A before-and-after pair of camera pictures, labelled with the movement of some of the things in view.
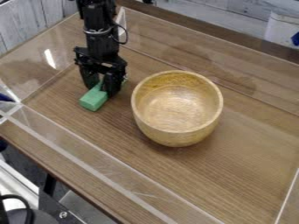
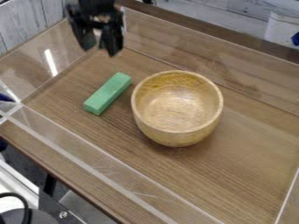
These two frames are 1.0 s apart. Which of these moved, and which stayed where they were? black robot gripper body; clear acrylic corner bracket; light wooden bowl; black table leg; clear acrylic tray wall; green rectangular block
Moved: black robot gripper body; green rectangular block
Stayed: clear acrylic corner bracket; light wooden bowl; clear acrylic tray wall; black table leg
